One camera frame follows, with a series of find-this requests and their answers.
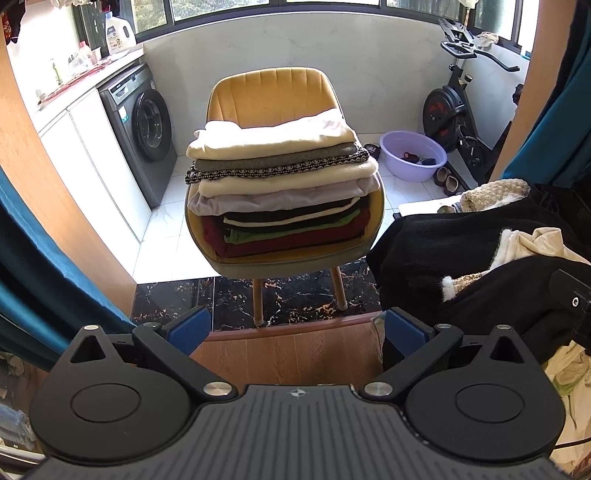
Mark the red patterned cloth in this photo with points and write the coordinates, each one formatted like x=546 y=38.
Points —
x=78 y=78

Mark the beige cloth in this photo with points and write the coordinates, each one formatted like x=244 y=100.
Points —
x=487 y=39

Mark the black exercise bike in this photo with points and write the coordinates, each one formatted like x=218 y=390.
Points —
x=443 y=115

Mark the purple basin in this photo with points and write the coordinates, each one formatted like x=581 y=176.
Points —
x=413 y=154

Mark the balcony window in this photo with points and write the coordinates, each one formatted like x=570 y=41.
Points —
x=231 y=7

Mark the yellow velvet chair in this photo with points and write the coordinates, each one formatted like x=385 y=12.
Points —
x=272 y=87

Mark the teal curtain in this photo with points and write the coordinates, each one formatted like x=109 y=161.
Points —
x=46 y=277
x=554 y=115

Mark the white cabinet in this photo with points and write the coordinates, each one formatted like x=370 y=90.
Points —
x=83 y=175

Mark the grey washing machine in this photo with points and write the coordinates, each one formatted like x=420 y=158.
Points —
x=138 y=134

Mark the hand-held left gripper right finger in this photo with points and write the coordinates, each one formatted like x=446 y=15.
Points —
x=404 y=332

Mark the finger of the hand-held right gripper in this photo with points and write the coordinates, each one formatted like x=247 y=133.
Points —
x=577 y=295

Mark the green floral cloth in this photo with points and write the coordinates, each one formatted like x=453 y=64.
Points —
x=572 y=392

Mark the cream sweater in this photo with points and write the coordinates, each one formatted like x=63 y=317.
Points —
x=277 y=136

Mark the beige fuzzy garment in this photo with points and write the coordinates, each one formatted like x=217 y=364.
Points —
x=496 y=194

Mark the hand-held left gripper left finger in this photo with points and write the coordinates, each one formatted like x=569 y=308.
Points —
x=189 y=330

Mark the stack of folded clothes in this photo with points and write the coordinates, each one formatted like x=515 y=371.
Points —
x=286 y=221

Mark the black garment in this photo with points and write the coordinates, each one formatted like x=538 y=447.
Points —
x=438 y=249

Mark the hanging dark garment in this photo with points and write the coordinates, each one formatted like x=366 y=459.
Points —
x=11 y=23

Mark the cream satin garment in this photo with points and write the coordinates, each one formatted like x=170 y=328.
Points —
x=535 y=244

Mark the black slipper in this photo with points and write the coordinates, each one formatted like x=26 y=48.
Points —
x=371 y=148

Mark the white detergent bottle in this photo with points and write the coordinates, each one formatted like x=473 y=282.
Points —
x=117 y=34

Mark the white printed mat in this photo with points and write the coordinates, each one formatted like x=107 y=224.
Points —
x=425 y=207

